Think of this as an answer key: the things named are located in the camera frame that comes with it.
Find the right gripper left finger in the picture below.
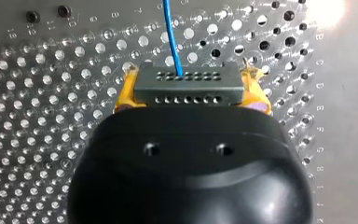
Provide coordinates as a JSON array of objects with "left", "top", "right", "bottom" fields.
[{"left": 114, "top": 63, "right": 147, "bottom": 114}]

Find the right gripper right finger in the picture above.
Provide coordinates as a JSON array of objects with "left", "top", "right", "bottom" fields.
[{"left": 238, "top": 58, "right": 273, "bottom": 116}]

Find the blue cable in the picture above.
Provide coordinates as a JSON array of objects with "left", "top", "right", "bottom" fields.
[{"left": 132, "top": 0, "right": 245, "bottom": 108}]

